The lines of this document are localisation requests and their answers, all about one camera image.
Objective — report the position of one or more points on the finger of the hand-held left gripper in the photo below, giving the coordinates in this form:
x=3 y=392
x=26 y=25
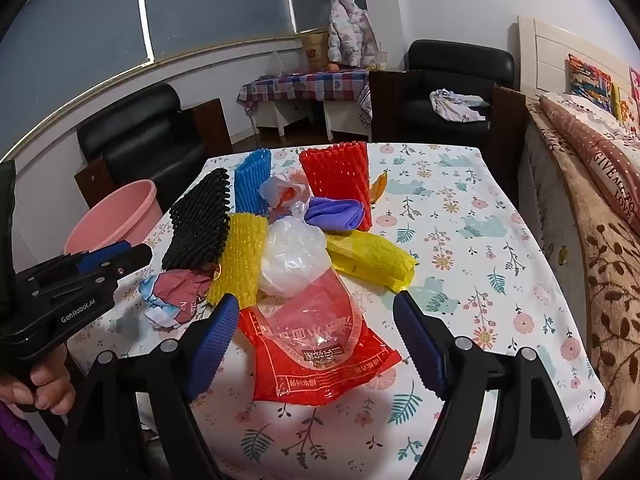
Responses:
x=100 y=256
x=132 y=257

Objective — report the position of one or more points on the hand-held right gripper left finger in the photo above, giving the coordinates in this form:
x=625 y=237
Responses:
x=220 y=345

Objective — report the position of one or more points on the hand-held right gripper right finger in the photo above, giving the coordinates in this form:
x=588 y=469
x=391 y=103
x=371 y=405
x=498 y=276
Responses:
x=420 y=345

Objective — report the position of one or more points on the pink plastic bucket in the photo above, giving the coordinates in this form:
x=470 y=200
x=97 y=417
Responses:
x=110 y=220

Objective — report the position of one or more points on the red and clear plastic bag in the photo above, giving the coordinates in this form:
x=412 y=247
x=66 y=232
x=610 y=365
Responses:
x=330 y=375

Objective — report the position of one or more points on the yellow plastic bag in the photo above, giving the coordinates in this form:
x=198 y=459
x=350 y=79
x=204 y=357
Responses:
x=370 y=260

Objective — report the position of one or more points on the orange and white plastic bag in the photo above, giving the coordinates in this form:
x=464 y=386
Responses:
x=280 y=190

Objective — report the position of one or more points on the person's left hand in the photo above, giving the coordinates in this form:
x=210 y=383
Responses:
x=52 y=385

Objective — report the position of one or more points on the crumpled maroon wrapper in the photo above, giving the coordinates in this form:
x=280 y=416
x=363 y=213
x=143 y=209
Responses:
x=175 y=290

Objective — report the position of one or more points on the black foam net sleeve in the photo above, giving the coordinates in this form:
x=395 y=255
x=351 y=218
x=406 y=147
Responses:
x=200 y=225

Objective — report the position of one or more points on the yellow foam net sleeve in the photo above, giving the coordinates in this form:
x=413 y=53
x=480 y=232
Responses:
x=240 y=255

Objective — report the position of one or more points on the floral tablecloth table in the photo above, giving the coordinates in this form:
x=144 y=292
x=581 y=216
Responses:
x=475 y=260

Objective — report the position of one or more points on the black leather armchair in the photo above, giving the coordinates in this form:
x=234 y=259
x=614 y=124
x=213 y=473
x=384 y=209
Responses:
x=140 y=130
x=450 y=70

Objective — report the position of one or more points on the blue foam net sleeve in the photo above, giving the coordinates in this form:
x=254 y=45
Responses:
x=252 y=180

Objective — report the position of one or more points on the purple wrapper scrap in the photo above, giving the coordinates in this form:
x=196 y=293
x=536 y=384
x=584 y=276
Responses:
x=335 y=212

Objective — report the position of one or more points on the orange peel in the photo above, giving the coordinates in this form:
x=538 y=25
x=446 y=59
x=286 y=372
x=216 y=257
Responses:
x=379 y=187

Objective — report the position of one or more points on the red foam net sleeve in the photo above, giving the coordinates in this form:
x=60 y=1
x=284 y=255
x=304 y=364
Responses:
x=335 y=175

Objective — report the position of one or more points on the bed with patterned bedding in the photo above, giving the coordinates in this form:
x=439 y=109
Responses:
x=605 y=285

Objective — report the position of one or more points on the white stool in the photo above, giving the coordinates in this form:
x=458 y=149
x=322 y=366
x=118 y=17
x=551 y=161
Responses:
x=345 y=117
x=280 y=115

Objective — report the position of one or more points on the plaid cloth side table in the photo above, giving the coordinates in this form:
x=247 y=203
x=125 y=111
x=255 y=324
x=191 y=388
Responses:
x=300 y=85

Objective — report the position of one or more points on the patterned cloth on armchair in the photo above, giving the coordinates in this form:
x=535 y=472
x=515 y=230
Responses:
x=457 y=105

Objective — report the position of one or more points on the clear bag on side table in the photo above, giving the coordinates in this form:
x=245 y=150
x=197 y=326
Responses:
x=282 y=65

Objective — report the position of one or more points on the brown dotted quilt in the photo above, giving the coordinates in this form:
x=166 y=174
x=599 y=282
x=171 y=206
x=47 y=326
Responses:
x=595 y=155

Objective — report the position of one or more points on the orange fruit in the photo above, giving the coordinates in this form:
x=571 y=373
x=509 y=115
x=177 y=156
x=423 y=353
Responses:
x=333 y=67

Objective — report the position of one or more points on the small jar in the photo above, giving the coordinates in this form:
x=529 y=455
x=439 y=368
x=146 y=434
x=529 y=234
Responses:
x=381 y=61

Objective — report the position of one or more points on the yellow pillow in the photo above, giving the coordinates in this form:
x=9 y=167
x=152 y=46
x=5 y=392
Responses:
x=621 y=104

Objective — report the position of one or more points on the hanging floral jacket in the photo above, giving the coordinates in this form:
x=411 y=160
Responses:
x=350 y=30

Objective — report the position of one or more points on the colourful patterned pillow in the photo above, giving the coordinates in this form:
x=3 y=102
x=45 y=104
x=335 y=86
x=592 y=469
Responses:
x=590 y=80

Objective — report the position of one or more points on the white bed headboard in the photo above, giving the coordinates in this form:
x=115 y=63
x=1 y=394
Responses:
x=545 y=55

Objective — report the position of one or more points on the pink floral pillow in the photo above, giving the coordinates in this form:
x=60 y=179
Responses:
x=635 y=95

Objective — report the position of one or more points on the window with gold frame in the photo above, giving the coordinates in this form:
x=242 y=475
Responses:
x=100 y=15

